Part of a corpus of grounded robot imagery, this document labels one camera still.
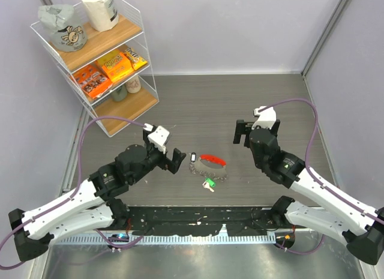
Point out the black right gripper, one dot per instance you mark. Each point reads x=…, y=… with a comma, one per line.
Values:
x=240, y=129

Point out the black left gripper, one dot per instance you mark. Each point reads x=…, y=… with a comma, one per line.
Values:
x=167, y=163

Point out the black key fob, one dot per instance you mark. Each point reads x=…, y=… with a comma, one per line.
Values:
x=193, y=157

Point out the red handled crescent blade keychain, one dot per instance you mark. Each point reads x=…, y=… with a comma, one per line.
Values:
x=209, y=166

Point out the green tagged key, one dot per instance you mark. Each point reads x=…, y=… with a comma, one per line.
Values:
x=209, y=184

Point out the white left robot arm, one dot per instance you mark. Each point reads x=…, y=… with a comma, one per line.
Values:
x=95, y=204

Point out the beige cup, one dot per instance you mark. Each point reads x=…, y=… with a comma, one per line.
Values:
x=133, y=85

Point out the yellow candy bag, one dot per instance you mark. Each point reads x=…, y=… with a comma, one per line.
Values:
x=136, y=60

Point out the orange yellow snack box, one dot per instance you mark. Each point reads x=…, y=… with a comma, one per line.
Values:
x=115, y=65

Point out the white paper bag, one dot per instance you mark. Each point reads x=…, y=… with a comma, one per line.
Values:
x=102, y=14

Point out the grey paper bag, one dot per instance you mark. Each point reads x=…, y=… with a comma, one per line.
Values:
x=63, y=26

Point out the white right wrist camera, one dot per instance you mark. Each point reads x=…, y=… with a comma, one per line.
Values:
x=265, y=117

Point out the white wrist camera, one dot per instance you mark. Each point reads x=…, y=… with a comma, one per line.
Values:
x=159, y=137
x=265, y=117

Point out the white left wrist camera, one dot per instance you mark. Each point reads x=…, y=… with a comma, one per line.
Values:
x=159, y=137

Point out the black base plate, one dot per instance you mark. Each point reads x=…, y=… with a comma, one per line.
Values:
x=199, y=221

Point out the white slotted cable duct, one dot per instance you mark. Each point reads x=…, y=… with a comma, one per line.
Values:
x=220, y=238

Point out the white wire shelf unit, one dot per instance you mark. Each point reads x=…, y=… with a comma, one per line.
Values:
x=130, y=97

